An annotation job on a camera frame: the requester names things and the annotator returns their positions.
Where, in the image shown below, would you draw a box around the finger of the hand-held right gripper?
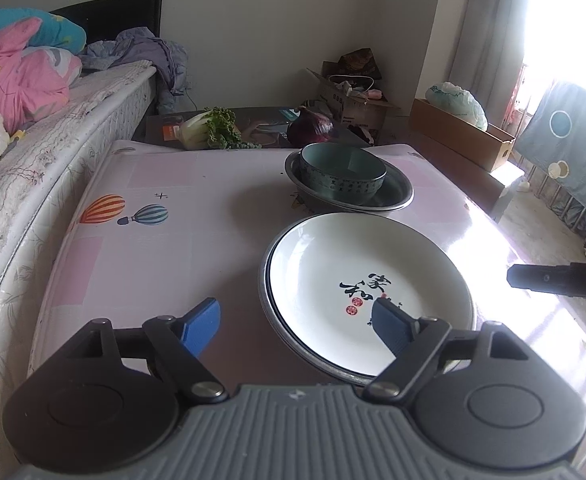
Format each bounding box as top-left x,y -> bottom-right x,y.
507,262 -> 574,295

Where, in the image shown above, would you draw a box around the bok choy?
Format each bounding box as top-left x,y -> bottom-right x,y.
179,106 -> 261,151

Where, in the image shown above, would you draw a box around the teal ceramic bowl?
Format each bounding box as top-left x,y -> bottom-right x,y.
299,142 -> 388,206

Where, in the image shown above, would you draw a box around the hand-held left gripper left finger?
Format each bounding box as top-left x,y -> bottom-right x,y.
65,297 -> 226,405

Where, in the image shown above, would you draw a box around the grey curtain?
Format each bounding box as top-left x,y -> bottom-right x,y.
450,0 -> 539,106

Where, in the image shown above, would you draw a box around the wrapped napa cabbage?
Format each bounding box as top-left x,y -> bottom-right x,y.
425,81 -> 489,132

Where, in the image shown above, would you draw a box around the open cardboard box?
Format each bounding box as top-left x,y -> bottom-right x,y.
307,61 -> 401,133

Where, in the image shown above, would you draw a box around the red cabbage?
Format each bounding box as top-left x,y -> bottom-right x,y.
286,106 -> 338,147

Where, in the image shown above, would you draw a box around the white cable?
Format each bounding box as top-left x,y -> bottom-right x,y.
329,75 -> 376,93

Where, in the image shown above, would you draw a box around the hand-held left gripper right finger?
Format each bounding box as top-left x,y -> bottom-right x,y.
365,297 -> 529,403

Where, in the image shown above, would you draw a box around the grey purple clothing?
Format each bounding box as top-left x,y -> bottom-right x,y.
80,29 -> 194,116

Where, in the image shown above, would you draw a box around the dark brown bag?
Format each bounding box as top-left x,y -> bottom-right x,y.
338,49 -> 383,81

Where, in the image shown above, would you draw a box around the large stainless steel plate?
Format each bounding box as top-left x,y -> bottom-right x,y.
258,220 -> 475,387

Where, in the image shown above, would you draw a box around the black headboard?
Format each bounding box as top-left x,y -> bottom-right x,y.
48,0 -> 166,41

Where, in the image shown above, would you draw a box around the white ceramic plate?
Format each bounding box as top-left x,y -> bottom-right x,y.
265,212 -> 474,378

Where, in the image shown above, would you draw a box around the white quilted mattress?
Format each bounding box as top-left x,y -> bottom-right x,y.
0,60 -> 156,431

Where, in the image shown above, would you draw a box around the long brown box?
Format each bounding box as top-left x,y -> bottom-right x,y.
409,97 -> 516,172

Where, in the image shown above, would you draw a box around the brown low cabinet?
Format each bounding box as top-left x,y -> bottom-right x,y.
408,127 -> 525,222

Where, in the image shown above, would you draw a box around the pink and blue quilt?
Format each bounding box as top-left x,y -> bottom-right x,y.
0,7 -> 88,133

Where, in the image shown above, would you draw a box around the blue cloth with circles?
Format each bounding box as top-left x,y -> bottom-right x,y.
516,80 -> 586,226

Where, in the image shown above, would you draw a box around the dark side table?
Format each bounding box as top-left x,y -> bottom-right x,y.
145,106 -> 374,151

